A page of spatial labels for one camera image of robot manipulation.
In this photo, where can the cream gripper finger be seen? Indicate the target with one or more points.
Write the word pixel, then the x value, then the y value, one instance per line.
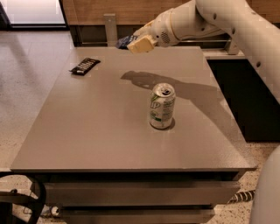
pixel 141 44
pixel 144 29

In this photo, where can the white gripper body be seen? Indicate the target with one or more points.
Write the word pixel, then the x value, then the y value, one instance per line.
pixel 159 31

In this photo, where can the blue rxbar blueberry bar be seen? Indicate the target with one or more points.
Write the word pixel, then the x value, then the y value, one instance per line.
pixel 122 43

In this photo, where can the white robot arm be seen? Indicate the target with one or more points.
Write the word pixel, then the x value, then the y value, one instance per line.
pixel 257 38

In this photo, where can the black rxbar chocolate bar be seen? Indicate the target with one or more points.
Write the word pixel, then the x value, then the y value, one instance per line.
pixel 83 67

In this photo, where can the green white soda can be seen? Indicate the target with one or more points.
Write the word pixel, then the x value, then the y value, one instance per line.
pixel 162 101

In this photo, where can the upper grey drawer front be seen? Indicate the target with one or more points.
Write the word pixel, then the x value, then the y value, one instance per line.
pixel 141 193

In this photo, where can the grey drawer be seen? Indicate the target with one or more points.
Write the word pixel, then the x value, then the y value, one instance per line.
pixel 141 193
pixel 142 216

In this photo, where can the lower grey drawer front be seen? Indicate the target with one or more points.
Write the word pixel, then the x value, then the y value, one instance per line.
pixel 142 216

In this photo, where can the black chair part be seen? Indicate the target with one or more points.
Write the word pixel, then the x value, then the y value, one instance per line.
pixel 13 197

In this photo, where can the horizontal metal rail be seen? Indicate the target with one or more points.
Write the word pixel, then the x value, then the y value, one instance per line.
pixel 192 42

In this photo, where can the left metal bracket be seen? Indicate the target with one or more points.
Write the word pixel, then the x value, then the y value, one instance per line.
pixel 110 28

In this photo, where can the metal bracket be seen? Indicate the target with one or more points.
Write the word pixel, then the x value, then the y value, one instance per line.
pixel 232 48
pixel 110 28

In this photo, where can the right metal bracket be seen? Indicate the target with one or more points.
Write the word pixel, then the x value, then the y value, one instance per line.
pixel 232 48

